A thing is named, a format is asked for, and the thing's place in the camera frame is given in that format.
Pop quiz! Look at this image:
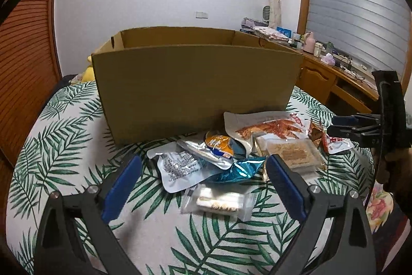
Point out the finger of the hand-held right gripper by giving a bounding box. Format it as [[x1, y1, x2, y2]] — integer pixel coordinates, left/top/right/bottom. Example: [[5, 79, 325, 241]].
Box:
[[331, 114, 383, 129], [327, 126, 383, 148]]

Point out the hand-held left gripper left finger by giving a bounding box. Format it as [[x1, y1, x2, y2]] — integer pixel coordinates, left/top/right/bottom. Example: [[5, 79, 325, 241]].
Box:
[[34, 153, 143, 275]]

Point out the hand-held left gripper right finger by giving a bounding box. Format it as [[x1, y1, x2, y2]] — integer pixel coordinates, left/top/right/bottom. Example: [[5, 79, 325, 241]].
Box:
[[265, 153, 377, 275]]

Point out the clear sesame bar packet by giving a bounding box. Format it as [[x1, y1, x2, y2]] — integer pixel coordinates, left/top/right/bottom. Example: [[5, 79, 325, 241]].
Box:
[[254, 136, 328, 173]]

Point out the blue foil candy packet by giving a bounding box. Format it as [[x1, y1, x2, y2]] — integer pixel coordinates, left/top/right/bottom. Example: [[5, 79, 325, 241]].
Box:
[[206, 156, 268, 186]]

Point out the large packet with food picture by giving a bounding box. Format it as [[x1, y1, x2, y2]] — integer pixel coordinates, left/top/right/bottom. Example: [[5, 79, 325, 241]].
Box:
[[224, 111, 306, 157]]

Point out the white silver packet with text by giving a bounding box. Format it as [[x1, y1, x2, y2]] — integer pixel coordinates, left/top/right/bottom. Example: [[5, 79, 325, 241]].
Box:
[[147, 146, 213, 193]]

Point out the silver packet with orange print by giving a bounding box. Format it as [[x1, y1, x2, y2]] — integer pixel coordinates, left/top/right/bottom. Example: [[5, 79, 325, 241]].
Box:
[[176, 131, 237, 170]]

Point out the brown cardboard box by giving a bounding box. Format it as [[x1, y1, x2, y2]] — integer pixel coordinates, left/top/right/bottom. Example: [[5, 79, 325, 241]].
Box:
[[91, 26, 305, 147]]

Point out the person's right hand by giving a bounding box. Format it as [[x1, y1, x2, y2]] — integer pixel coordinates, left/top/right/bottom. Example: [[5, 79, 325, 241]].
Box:
[[375, 146, 412, 192]]

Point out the wooden desk cabinet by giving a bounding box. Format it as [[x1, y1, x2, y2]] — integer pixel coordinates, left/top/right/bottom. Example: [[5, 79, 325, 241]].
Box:
[[238, 29, 381, 115]]

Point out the white power strip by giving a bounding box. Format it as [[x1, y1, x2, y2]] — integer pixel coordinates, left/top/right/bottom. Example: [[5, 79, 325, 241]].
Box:
[[335, 53, 368, 70]]

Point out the clear packet with white pastry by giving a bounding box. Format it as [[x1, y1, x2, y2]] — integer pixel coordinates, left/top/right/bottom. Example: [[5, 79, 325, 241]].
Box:
[[181, 183, 255, 222]]

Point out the green leaf print bedsheet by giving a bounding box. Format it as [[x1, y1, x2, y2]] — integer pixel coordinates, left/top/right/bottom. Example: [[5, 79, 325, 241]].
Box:
[[6, 78, 383, 275]]

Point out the floral print cloth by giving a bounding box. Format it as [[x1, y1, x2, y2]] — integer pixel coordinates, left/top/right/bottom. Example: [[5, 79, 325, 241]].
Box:
[[364, 188, 404, 234]]

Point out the pink kettle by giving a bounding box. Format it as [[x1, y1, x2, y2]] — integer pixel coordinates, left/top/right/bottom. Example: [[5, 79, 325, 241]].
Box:
[[303, 32, 315, 53]]

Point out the grey window blind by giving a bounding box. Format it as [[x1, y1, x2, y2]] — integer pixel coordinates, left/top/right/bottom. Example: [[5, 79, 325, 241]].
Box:
[[305, 0, 410, 80]]

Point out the folded floral cloth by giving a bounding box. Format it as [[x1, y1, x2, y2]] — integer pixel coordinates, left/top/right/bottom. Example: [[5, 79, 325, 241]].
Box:
[[253, 25, 289, 39]]

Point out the yellow plush toy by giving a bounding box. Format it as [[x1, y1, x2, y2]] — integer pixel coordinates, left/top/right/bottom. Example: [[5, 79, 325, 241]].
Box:
[[77, 56, 96, 84]]

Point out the folded purple cloth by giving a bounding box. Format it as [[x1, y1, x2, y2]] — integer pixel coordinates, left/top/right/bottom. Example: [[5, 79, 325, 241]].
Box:
[[241, 17, 262, 31]]

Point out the wooden louvered wardrobe door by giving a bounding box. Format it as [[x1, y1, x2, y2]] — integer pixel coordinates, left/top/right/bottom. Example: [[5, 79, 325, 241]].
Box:
[[0, 0, 62, 166]]

